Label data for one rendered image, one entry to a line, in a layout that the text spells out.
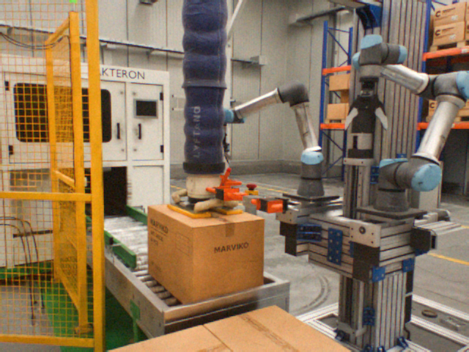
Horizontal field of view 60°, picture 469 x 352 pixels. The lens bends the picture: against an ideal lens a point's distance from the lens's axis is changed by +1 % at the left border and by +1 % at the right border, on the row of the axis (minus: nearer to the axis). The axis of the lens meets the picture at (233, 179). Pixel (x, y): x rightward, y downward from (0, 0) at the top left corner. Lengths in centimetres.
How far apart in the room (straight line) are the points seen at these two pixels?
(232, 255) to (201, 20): 115
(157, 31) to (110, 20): 125
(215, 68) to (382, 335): 163
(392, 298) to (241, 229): 92
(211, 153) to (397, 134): 94
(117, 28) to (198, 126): 935
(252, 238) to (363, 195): 60
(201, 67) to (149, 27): 962
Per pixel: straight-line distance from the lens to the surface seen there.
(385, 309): 239
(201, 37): 210
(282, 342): 176
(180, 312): 188
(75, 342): 276
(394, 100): 218
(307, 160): 222
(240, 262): 202
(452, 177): 1059
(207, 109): 207
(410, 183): 184
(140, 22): 1160
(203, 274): 193
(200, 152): 207
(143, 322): 214
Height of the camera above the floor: 138
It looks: 7 degrees down
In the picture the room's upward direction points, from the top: 1 degrees clockwise
